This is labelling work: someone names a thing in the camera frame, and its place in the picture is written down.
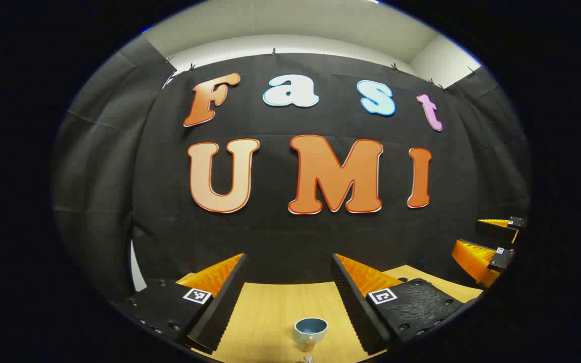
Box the black backdrop cloth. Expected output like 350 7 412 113
51 35 532 303

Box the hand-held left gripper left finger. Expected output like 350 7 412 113
114 253 247 353

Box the light blue cup wooden handle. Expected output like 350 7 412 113
293 317 329 353

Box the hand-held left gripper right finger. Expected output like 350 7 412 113
330 254 468 356

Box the wooden desktop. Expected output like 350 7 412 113
177 265 485 363

